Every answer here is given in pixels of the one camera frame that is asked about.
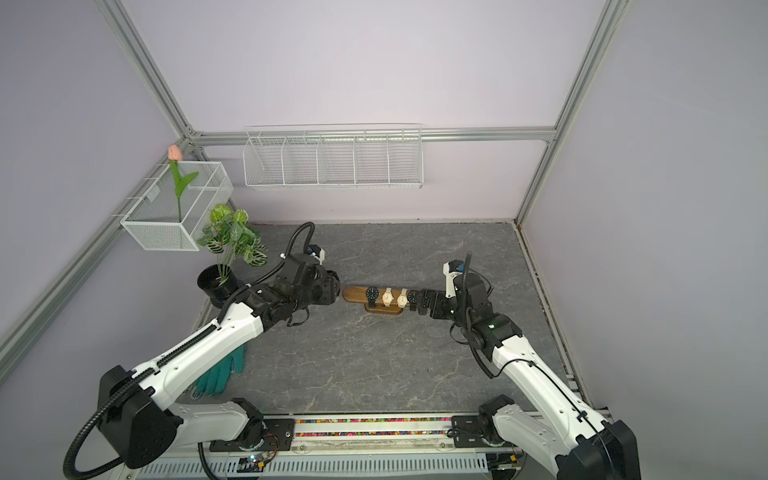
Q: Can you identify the beige watch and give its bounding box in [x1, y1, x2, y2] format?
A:
[397, 288, 409, 309]
[381, 287, 394, 307]

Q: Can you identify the wooden watch stand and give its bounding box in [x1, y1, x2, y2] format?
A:
[342, 286, 419, 315]

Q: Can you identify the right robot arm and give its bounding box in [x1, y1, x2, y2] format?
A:
[438, 262, 641, 479]

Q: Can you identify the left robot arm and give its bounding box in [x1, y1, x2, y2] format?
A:
[63, 244, 340, 479]

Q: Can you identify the black vase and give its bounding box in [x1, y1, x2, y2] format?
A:
[197, 264, 243, 309]

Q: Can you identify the green leafy plant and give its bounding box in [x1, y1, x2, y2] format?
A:
[196, 204, 267, 286]

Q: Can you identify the white mesh basket left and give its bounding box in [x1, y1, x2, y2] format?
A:
[120, 161, 233, 252]

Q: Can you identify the pink tulip flower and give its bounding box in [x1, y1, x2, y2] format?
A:
[167, 145, 199, 223]

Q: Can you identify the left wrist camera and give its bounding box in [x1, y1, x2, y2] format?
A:
[306, 244, 326, 265]

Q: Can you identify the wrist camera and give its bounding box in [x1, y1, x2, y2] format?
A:
[443, 260, 465, 299]
[306, 244, 326, 265]

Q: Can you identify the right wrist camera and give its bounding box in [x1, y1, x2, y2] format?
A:
[443, 260, 465, 299]

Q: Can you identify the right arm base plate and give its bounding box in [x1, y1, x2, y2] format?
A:
[446, 415, 493, 448]

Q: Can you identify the white wire wall shelf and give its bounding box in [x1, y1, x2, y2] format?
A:
[242, 123, 424, 190]

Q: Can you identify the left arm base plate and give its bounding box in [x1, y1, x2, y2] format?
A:
[209, 417, 296, 452]

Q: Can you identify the colourful cable strip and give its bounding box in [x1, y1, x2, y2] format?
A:
[294, 414, 452, 438]

